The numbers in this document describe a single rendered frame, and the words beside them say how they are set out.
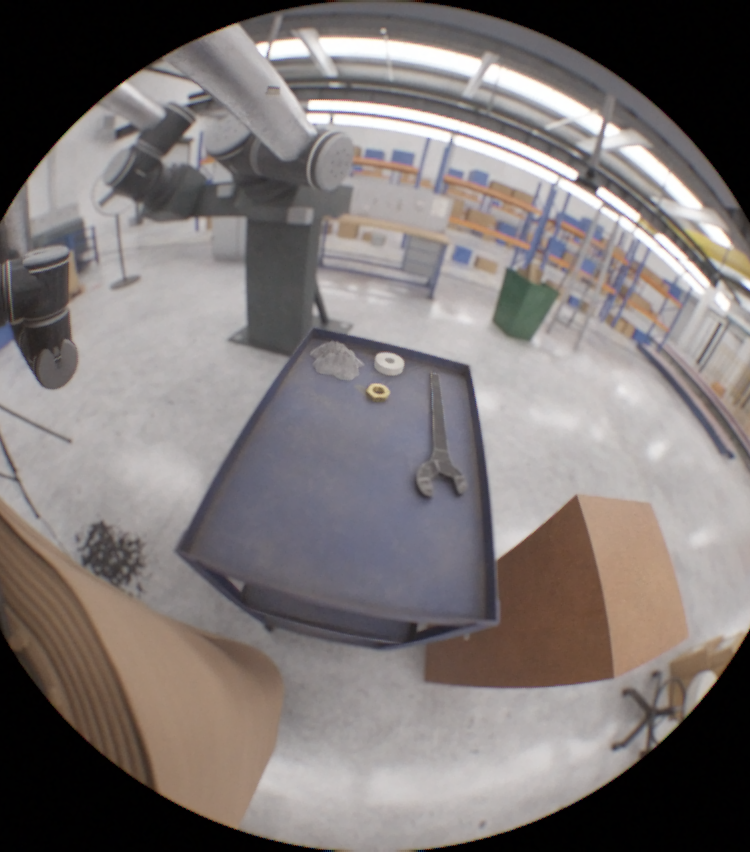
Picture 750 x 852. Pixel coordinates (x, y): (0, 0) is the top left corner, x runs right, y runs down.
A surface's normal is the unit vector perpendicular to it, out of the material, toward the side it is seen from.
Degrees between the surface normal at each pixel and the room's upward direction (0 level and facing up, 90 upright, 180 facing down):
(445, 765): 0
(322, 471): 0
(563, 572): 90
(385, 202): 90
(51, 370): 100
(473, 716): 0
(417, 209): 90
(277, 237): 90
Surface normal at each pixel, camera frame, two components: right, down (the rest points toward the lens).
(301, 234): -0.25, 0.65
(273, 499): 0.18, -0.69
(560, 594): -0.98, -0.19
